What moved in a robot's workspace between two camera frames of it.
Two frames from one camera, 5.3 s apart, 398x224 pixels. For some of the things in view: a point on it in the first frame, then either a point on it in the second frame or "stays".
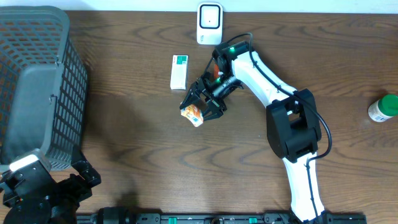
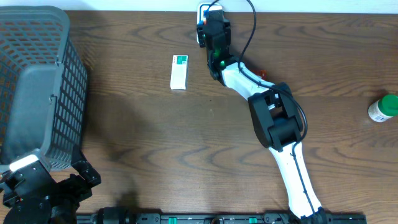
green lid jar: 384,109 stays
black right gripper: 214,106 to 202,39
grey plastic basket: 43,85 stays
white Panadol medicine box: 179,73 stays
